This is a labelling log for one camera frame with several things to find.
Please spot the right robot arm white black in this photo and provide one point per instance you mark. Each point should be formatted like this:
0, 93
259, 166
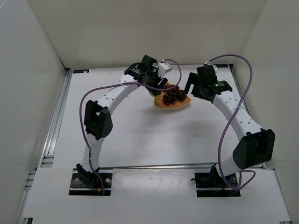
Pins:
255, 143

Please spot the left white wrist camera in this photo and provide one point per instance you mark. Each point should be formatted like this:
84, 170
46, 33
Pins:
163, 69

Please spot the dark brown fake fruit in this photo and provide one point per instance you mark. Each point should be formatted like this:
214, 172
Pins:
181, 95

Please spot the blue corner label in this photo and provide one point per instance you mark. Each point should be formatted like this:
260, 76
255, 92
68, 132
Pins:
222, 65
80, 71

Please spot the aluminium frame rail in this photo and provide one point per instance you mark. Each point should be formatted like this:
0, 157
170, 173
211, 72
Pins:
255, 98
134, 165
47, 152

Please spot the woven triangular fruit basket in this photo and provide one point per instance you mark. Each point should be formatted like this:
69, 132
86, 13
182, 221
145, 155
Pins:
158, 101

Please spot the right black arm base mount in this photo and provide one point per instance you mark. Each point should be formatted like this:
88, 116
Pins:
210, 184

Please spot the left aluminium frame rail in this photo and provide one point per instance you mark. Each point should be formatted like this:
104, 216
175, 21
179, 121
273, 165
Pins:
47, 152

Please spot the white front cover board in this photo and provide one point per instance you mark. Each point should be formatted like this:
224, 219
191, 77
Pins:
146, 196

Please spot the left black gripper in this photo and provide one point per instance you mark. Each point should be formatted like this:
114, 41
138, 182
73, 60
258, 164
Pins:
158, 84

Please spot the right blue corner label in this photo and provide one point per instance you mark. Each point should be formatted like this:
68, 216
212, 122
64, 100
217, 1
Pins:
222, 65

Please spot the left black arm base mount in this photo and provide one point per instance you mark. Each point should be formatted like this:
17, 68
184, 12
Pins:
79, 186

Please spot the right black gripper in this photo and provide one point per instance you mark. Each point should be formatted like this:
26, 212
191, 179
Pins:
195, 82

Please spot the right aluminium frame rail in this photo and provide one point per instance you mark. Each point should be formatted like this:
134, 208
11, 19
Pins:
255, 98

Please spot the left blue corner label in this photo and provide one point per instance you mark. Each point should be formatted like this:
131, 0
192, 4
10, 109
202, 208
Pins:
80, 71

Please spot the front aluminium frame rail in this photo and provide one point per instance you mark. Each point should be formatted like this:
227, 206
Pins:
134, 165

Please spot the red fake grape bunch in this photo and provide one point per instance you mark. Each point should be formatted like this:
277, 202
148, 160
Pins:
170, 96

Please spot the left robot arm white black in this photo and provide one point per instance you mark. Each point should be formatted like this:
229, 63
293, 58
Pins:
96, 121

